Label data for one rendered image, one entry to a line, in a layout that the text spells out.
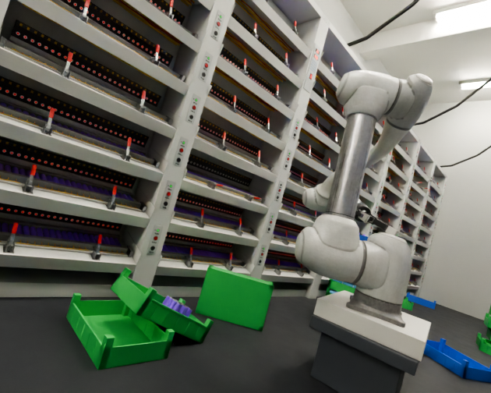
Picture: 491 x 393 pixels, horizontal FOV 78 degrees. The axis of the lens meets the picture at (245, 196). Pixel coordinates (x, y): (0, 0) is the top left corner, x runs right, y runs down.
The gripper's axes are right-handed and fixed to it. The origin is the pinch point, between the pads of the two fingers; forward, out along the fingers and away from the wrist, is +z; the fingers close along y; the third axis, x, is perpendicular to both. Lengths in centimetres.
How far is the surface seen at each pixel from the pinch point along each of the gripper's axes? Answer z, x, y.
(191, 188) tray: -24, 26, -73
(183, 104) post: -22, -5, -92
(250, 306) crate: -5, 57, -28
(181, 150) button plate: -19, 12, -84
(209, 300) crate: -7, 63, -45
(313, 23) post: -90, -84, -53
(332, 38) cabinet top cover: -102, -87, -37
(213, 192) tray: -31, 25, -63
